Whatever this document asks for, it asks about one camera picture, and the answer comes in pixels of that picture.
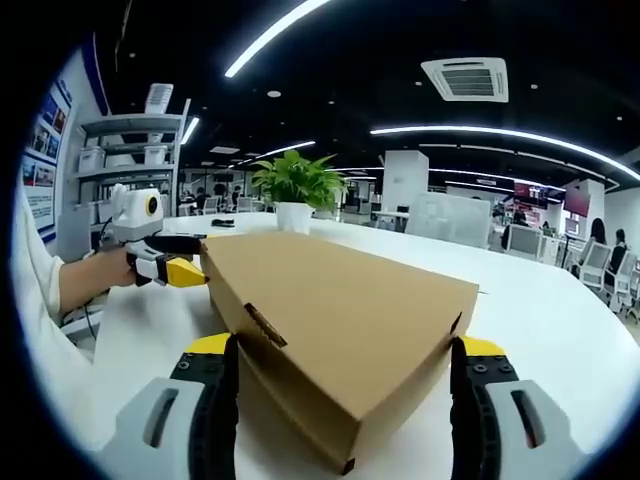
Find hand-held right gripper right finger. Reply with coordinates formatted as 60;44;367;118
449;334;596;480

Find red wall screen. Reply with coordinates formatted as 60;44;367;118
513;182;552;212
563;192;592;219

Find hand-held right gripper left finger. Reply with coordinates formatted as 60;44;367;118
97;333;243;480

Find ceiling light strip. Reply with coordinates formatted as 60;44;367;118
223;0;334;79
369;125;640;182

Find ceiling air conditioner vent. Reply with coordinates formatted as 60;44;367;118
420;57;509;103

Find white ribbed box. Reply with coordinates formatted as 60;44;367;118
145;83;175;115

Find person's left hand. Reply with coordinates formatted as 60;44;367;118
93;246;137;290

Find person's white shirt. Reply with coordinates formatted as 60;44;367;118
9;319;99;451

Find grey metal shelf rack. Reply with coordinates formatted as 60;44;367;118
74;97;192;241

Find brown cardboard shoe box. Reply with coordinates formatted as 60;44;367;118
198;231;481;476

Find blue framed wall poster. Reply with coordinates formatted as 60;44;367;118
19;77;74;242

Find green plant in white pot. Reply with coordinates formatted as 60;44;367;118
251;149;350;236

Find black cable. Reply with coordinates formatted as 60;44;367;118
81;293;109;342

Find group of office chairs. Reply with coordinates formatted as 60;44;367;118
502;222;640;321

